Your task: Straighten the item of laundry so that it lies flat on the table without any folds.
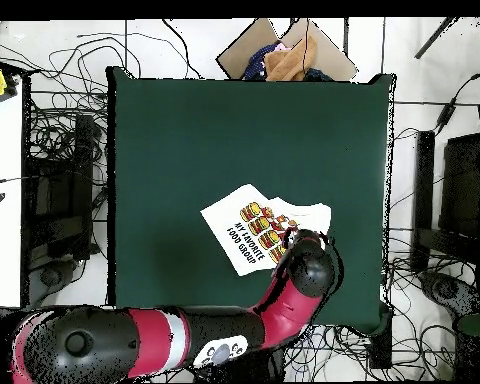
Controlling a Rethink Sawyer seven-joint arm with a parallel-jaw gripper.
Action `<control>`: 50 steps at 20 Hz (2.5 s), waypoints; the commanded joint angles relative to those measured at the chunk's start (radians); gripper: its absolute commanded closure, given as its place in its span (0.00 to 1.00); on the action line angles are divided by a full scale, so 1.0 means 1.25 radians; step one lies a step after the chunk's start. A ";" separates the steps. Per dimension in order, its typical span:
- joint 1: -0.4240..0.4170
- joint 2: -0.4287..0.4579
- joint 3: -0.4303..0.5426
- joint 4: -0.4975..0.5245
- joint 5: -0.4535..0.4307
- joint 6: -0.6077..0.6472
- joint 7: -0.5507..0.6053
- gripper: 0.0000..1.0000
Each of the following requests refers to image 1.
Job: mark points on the black power adapter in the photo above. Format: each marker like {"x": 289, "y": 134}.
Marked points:
{"x": 444, "y": 116}

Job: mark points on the black upright stand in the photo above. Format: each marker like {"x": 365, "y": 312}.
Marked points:
{"x": 424, "y": 180}

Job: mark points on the open cardboard box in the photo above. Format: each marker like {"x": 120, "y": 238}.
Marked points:
{"x": 332, "y": 56}

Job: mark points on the tan folded garment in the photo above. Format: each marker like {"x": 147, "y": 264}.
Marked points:
{"x": 292, "y": 62}

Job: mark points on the black computer tower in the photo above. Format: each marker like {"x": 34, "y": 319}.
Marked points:
{"x": 60, "y": 192}

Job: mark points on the grey swivel chair base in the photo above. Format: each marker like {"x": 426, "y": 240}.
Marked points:
{"x": 50, "y": 276}
{"x": 448, "y": 288}

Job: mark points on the dark green table cloth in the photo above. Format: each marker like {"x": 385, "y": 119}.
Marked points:
{"x": 224, "y": 140}

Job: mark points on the white desk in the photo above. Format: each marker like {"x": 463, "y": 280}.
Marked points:
{"x": 2, "y": 200}

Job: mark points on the black thin rod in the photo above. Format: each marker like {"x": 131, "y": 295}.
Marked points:
{"x": 434, "y": 38}

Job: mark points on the dark blue garment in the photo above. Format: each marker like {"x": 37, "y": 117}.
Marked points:
{"x": 256, "y": 64}

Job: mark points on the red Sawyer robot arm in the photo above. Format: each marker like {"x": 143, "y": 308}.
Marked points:
{"x": 152, "y": 340}

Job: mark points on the white printed T-shirt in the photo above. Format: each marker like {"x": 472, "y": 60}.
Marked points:
{"x": 228, "y": 224}

